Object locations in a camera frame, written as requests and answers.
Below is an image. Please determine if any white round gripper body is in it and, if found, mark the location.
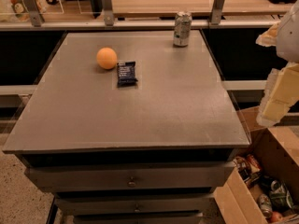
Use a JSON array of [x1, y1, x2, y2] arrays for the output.
[[276, 0, 299, 63]]

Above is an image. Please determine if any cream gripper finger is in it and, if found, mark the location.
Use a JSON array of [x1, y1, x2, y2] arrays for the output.
[[256, 62, 299, 127], [255, 23, 278, 47]]

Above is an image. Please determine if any orange fruit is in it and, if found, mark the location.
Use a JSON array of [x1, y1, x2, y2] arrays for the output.
[[96, 48, 118, 70]]

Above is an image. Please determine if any brown cardboard box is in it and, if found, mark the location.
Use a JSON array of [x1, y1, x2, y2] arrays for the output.
[[214, 107, 299, 224]]

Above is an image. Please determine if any red snack packet in box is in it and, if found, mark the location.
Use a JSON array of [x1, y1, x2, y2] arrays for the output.
[[234, 154, 263, 188]]

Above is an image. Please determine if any white green soda can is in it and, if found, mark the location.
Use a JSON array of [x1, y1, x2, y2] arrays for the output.
[[174, 11, 192, 47]]

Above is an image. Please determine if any green can in box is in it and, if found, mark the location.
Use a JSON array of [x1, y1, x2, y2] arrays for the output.
[[269, 180, 293, 211]]

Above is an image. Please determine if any silver can in box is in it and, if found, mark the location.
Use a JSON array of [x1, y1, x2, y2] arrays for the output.
[[257, 194, 273, 218]]

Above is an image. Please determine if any red apple in box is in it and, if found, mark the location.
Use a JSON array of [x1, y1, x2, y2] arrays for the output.
[[269, 211, 283, 223]]

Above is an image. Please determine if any wooden bench top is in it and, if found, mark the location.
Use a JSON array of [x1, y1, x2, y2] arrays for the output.
[[112, 0, 292, 17]]

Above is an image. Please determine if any dark blue snack bar wrapper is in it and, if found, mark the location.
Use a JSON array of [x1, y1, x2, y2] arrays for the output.
[[117, 62, 137, 87]]

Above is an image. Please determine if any grey drawer cabinet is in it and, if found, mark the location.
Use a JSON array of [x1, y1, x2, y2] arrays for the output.
[[4, 31, 249, 224]]

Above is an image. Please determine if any round metal drawer knob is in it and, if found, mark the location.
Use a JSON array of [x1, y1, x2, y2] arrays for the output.
[[127, 177, 136, 188]]

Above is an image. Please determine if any lower metal drawer knob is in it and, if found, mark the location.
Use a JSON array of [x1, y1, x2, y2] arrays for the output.
[[135, 205, 140, 213]]

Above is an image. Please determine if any orange white snack bag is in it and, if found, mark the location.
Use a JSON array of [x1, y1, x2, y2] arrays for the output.
[[0, 0, 48, 22]]

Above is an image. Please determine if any right metal railing post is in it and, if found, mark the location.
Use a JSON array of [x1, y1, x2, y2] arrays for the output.
[[209, 0, 225, 25]]

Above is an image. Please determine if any metal railing post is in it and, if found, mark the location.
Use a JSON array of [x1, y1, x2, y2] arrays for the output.
[[209, 0, 225, 25], [101, 0, 115, 26], [23, 0, 44, 27]]

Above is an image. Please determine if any middle metal railing post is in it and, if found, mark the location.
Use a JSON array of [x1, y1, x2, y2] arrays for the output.
[[101, 0, 115, 26]]

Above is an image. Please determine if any left metal railing post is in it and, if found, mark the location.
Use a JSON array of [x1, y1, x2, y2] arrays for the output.
[[23, 0, 44, 27]]

